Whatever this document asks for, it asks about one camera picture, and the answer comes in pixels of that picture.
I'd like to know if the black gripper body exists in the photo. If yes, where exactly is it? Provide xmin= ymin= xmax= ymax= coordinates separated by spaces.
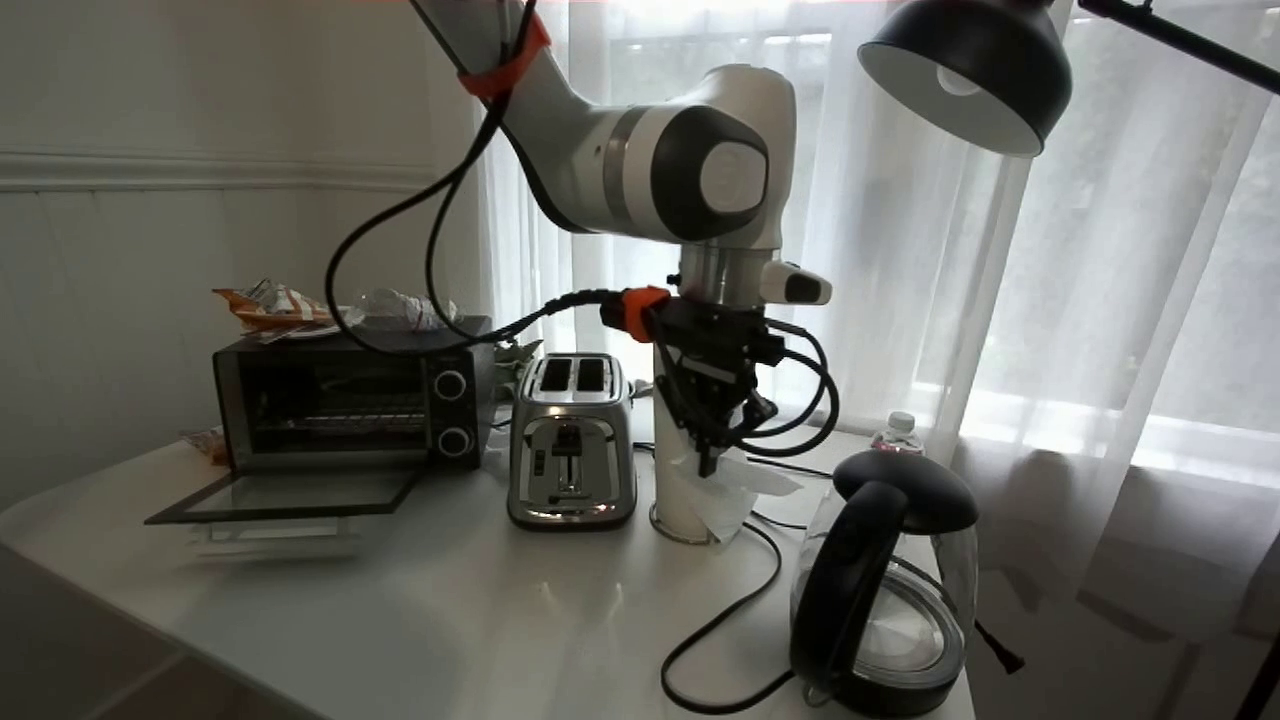
xmin=653 ymin=302 xmax=786 ymax=402

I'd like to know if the white paper towel roll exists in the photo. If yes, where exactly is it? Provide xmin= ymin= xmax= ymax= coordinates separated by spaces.
xmin=648 ymin=384 xmax=731 ymax=549

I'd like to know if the silver two-slot toaster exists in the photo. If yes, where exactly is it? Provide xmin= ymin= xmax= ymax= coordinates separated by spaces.
xmin=504 ymin=347 xmax=639 ymax=533

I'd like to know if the small clear bottle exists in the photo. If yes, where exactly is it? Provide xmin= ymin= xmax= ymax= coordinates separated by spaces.
xmin=871 ymin=408 xmax=928 ymax=458

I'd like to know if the small green plant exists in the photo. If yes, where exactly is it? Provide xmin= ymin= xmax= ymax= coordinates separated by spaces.
xmin=492 ymin=333 xmax=547 ymax=391

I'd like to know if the black glass electric kettle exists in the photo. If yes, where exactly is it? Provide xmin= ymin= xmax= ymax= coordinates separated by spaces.
xmin=786 ymin=446 xmax=985 ymax=720

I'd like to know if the white sheer curtain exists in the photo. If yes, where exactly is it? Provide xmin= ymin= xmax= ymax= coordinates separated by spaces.
xmin=462 ymin=0 xmax=1280 ymax=720

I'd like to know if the crumpled clear plastic wrap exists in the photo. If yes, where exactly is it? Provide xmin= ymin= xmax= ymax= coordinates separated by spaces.
xmin=362 ymin=284 xmax=459 ymax=336

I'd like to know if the black toaster oven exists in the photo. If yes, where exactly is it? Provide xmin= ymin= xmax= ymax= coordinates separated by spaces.
xmin=140 ymin=312 xmax=501 ymax=527

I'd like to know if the black desk lamp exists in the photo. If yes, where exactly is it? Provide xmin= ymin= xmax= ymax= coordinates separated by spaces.
xmin=856 ymin=0 xmax=1280 ymax=161

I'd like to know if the plate with wrapped bread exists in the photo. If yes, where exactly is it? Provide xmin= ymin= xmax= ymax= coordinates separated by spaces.
xmin=213 ymin=278 xmax=350 ymax=346

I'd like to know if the black kettle power cord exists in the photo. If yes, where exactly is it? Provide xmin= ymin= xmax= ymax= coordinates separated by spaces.
xmin=656 ymin=514 xmax=802 ymax=715

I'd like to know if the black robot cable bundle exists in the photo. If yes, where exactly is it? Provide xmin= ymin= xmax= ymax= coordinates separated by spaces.
xmin=321 ymin=0 xmax=845 ymax=462

